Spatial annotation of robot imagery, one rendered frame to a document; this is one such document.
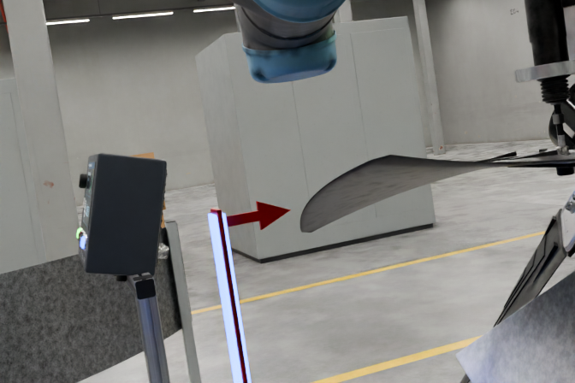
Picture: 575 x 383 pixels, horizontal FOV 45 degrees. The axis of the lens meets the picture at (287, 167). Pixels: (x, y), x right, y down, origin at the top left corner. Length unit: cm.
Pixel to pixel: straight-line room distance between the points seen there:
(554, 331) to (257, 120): 615
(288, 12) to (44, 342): 199
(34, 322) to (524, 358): 181
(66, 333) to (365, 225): 513
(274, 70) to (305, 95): 637
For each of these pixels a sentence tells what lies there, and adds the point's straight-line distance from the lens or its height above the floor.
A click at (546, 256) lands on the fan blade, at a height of 107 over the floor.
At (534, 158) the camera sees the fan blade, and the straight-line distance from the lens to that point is 64.
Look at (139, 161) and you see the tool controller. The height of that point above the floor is 123.
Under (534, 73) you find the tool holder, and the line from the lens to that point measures 69.
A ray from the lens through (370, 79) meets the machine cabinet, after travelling 722.
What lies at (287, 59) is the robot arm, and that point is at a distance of 54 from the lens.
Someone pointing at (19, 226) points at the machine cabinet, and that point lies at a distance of 652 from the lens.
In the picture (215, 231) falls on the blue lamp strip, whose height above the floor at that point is 118.
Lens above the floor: 125
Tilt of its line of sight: 3 degrees down
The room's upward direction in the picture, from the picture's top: 8 degrees counter-clockwise
